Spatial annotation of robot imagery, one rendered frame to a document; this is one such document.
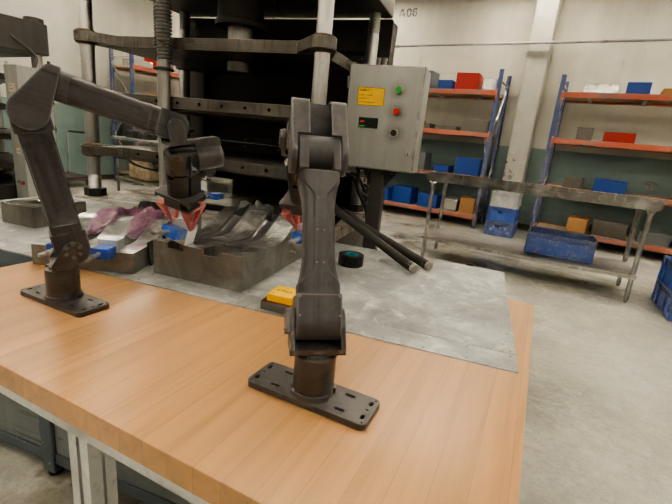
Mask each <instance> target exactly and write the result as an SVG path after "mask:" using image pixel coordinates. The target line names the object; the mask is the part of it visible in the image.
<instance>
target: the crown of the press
mask: <svg viewBox="0 0 672 504"><path fill-rule="evenodd" d="M170 4H172V5H173V6H172V7H171V8H172V9H173V10H172V11H174V12H176V13H178V14H179V11H185V12H189V13H190V17H217V18H216V19H215V26H216V27H218V28H219V29H222V30H225V31H228V39H253V35H262V34H265V33H266V26H265V25H264V18H274V19H275V18H317V12H318V0H170ZM394 5H395V0H335V3H334V15H333V18H369V17H370V12H380V13H381V19H392V18H393V14H394ZM227 72H229V73H233V74H239V75H251V74H252V65H251V64H249V63H245V62H238V61H227Z"/></svg>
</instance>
